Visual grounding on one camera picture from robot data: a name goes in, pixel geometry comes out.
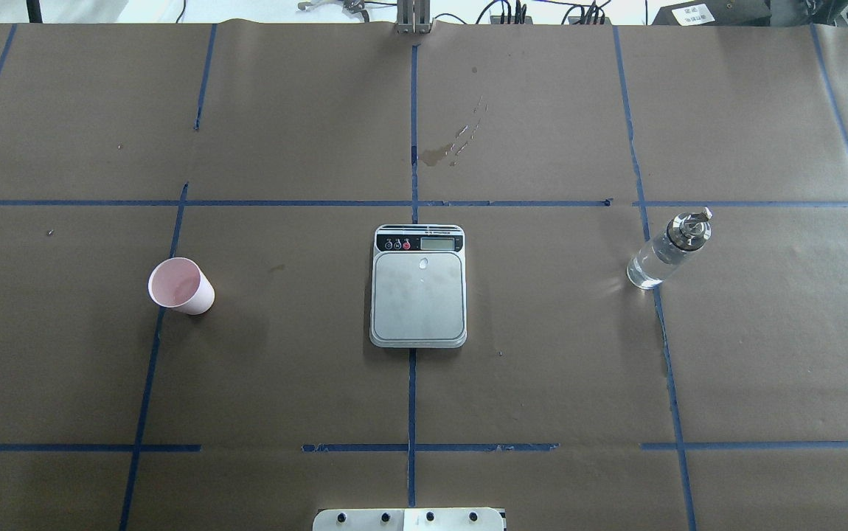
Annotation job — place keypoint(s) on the digital kitchen scale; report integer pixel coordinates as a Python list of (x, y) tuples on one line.
[(419, 287)]

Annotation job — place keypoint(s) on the clear glass sauce bottle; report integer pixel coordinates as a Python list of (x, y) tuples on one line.
[(682, 238)]

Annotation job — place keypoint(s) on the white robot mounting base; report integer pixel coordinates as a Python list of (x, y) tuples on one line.
[(411, 518)]

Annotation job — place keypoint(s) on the aluminium frame post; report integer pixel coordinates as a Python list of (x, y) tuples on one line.
[(413, 17)]

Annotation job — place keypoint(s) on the pink paper cup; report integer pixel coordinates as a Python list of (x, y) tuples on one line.
[(179, 284)]

